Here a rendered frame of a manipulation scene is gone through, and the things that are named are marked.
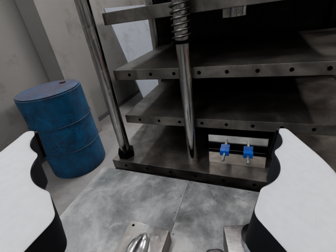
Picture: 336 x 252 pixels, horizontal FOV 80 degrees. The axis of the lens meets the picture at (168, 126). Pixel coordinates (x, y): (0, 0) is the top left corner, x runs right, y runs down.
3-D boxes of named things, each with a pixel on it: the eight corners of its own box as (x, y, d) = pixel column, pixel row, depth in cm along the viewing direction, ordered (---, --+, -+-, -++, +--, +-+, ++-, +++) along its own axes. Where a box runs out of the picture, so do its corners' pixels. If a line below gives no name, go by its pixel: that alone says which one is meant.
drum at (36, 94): (84, 142, 299) (57, 76, 250) (116, 151, 266) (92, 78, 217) (42, 170, 252) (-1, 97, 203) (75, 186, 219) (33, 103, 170)
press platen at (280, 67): (406, 73, 64) (414, 57, 61) (115, 80, 103) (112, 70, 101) (333, 36, 123) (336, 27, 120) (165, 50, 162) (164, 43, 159)
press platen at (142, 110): (377, 139, 76) (382, 127, 74) (126, 122, 116) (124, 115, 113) (323, 77, 135) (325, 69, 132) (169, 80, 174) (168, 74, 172)
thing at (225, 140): (264, 168, 99) (268, 138, 90) (209, 161, 108) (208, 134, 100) (261, 119, 138) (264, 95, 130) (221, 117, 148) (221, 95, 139)
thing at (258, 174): (397, 212, 78) (404, 202, 75) (114, 167, 124) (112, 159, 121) (331, 112, 144) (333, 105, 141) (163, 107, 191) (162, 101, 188)
